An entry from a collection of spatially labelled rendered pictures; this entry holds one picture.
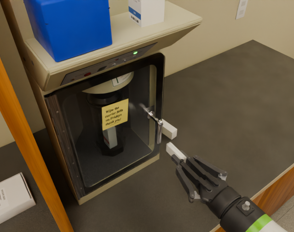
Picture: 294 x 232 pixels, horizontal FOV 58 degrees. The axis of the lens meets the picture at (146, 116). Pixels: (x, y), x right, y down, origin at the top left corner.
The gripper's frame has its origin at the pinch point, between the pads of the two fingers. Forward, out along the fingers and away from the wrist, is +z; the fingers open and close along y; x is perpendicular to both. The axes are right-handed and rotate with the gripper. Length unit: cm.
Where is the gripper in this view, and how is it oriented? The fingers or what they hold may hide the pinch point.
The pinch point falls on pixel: (175, 153)
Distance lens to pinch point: 76.0
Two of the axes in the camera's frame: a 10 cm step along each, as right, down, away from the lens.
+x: -0.1, 7.4, 6.7
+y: -8.1, 3.8, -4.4
